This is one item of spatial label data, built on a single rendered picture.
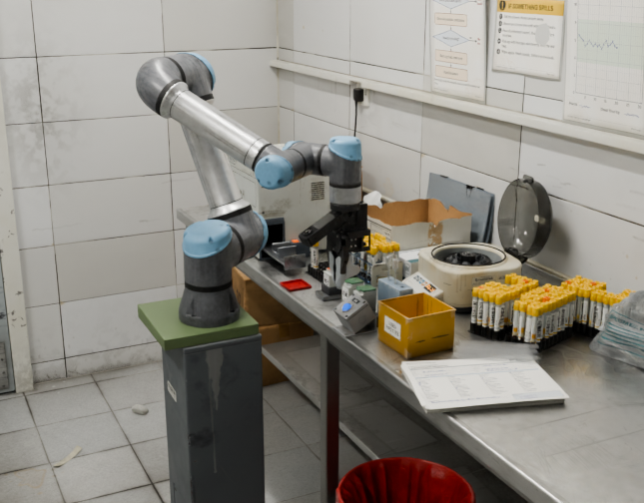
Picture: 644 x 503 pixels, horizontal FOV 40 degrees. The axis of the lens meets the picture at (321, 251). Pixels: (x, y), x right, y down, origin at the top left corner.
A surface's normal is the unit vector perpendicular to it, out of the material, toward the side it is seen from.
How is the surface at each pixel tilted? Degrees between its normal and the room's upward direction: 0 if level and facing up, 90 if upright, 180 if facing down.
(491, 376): 0
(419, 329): 90
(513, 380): 1
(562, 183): 90
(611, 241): 90
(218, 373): 90
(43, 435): 0
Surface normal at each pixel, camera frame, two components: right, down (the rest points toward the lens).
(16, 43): 0.44, 0.27
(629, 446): 0.00, -0.95
